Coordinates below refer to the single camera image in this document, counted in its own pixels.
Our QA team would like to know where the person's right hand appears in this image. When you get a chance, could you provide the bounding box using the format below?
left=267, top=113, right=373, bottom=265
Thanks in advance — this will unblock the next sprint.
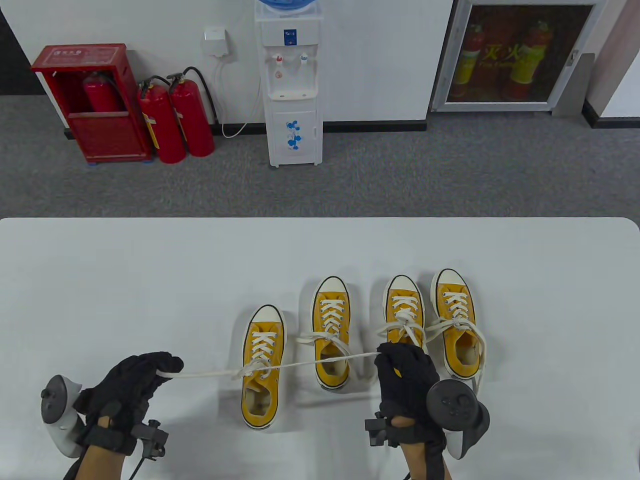
left=375, top=342, right=446, bottom=444

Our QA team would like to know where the person's left hand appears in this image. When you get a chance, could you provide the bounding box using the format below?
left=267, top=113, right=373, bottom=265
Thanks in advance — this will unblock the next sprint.
left=75, top=351, right=184, bottom=453

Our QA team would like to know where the white shoe lace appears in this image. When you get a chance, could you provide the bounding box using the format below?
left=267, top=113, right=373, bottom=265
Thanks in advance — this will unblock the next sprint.
left=376, top=295, right=430, bottom=351
left=156, top=330, right=383, bottom=383
left=295, top=297, right=376, bottom=386
left=425, top=291, right=487, bottom=396

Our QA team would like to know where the person's left forearm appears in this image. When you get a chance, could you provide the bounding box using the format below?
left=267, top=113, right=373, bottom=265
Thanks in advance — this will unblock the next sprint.
left=65, top=440, right=132, bottom=480

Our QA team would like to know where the person's right forearm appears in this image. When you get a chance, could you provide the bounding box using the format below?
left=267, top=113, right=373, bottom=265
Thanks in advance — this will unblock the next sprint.
left=399, top=440, right=453, bottom=480

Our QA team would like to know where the black white handheld controller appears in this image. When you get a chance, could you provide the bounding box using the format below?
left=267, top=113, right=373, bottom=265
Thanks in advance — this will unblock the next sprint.
left=426, top=380, right=491, bottom=460
left=40, top=375, right=85, bottom=458

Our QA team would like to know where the red extinguisher cabinet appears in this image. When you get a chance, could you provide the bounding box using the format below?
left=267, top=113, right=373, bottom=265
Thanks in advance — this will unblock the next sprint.
left=31, top=43, right=153, bottom=165

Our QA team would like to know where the white water dispenser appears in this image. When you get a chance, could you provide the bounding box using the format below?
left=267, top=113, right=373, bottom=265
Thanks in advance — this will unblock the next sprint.
left=254, top=5, right=325, bottom=168

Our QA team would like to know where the red yellow fire extinguisher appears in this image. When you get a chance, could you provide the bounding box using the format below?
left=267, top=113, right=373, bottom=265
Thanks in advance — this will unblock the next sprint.
left=452, top=22, right=486, bottom=101
left=510, top=20, right=553, bottom=101

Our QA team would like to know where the glass door fire cabinet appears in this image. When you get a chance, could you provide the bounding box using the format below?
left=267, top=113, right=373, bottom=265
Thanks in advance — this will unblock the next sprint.
left=431, top=0, right=608, bottom=113

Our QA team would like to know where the blue water bottle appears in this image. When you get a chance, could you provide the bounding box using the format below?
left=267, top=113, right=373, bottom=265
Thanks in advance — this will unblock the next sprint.
left=257, top=0, right=317, bottom=15

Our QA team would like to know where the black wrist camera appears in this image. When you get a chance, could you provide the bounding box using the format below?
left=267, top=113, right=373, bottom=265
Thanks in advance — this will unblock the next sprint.
left=365, top=412, right=401, bottom=447
left=132, top=420, right=169, bottom=461

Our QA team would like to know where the white power cable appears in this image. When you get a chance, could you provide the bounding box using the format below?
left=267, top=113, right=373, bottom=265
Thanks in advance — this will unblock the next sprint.
left=214, top=55, right=263, bottom=139

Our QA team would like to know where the white wall box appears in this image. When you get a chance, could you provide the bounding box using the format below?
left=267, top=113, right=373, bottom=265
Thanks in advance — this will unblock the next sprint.
left=202, top=27, right=232, bottom=58

